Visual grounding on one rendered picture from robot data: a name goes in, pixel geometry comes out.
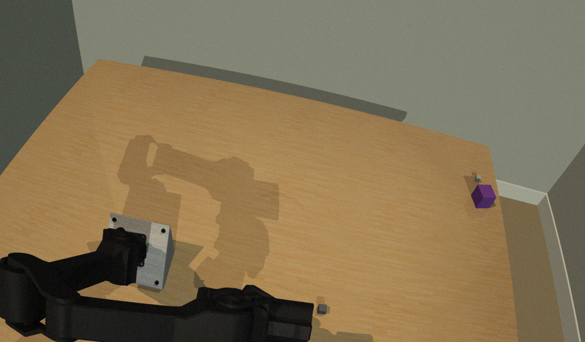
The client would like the purple block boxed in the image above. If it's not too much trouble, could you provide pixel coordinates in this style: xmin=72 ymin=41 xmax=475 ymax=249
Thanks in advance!
xmin=471 ymin=184 xmax=496 ymax=209

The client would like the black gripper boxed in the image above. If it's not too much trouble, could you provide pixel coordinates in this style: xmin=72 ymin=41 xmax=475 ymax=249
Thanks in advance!
xmin=243 ymin=285 xmax=275 ymax=298

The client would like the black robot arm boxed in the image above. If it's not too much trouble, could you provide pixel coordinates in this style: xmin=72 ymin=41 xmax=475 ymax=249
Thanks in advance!
xmin=0 ymin=227 xmax=314 ymax=342

